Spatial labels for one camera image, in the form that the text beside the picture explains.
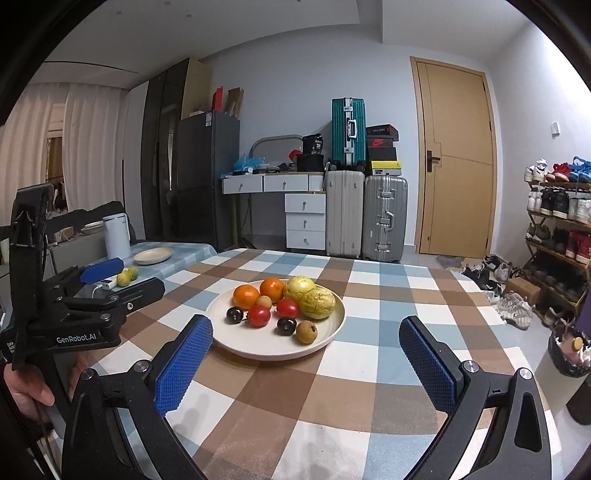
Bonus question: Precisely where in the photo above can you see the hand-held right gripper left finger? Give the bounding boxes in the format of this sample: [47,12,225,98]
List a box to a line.
[62,315,214,480]

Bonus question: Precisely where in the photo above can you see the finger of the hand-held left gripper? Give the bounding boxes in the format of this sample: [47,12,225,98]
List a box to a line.
[55,277,166,325]
[44,257,126,301]

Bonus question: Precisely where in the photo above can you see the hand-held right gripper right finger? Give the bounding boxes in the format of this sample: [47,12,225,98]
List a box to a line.
[399,316,553,480]

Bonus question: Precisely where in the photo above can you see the cream round plate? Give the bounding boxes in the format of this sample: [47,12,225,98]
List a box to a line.
[133,247,174,265]
[205,278,346,361]

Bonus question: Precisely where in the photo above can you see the orange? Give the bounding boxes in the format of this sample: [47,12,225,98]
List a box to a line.
[232,284,262,310]
[259,277,286,303]

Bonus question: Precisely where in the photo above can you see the yellow bumpy citrus fruit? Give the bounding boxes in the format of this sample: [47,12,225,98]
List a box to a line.
[299,286,336,320]
[283,275,317,303]

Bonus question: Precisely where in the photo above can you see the person's left hand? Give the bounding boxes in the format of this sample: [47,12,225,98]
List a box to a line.
[0,364,56,422]

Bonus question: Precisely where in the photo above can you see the white electric kettle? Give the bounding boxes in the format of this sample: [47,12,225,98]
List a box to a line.
[102,213,133,260]

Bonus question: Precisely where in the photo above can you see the checked tablecloth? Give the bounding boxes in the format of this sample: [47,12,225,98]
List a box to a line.
[78,248,555,480]

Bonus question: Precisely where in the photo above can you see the light blue tablecloth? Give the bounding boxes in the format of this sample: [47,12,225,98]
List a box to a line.
[74,242,218,301]

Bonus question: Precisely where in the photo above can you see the white sneakers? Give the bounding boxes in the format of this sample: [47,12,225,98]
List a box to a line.
[498,291,535,331]

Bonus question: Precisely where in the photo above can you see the pile of shoes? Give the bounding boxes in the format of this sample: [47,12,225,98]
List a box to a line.
[462,254,514,297]

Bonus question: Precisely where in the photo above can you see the small cardboard box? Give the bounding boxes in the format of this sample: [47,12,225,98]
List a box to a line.
[505,277,542,306]

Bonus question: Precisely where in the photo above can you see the white sheer curtain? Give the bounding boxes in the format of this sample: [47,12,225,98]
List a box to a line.
[0,83,131,217]

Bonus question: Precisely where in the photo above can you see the dark tall cabinet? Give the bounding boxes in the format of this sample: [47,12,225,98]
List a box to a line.
[141,58,213,243]

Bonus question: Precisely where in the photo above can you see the grey refrigerator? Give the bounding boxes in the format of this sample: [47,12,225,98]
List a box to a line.
[175,112,241,252]

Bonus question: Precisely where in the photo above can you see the trash bin with dark bag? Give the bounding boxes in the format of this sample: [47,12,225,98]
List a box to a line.
[536,323,591,417]

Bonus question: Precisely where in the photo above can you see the silver suitcase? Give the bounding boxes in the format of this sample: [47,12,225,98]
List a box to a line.
[361,174,409,263]

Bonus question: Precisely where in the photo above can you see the beige suitcase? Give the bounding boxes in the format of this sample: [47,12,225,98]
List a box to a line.
[325,170,366,258]

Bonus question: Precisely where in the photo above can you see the blue plastic bag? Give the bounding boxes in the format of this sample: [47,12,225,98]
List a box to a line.
[233,154,269,174]

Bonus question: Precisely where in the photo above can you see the wooden shoe rack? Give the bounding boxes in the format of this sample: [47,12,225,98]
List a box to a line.
[524,157,591,329]

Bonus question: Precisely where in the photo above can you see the white desk with drawers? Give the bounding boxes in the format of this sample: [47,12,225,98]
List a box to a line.
[221,172,328,252]

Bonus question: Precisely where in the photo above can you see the wooden door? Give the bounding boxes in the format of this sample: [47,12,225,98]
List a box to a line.
[410,56,498,259]

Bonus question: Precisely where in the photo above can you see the brown cardboard box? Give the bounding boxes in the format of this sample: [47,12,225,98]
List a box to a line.
[226,88,245,119]

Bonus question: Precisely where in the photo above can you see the black square box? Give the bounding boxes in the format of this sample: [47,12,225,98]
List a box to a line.
[297,154,327,173]

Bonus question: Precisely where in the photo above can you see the teal suitcase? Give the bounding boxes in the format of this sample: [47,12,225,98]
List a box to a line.
[331,97,368,168]

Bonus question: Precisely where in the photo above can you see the grey arched frame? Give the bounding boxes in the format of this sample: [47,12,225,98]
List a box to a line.
[249,135,304,169]

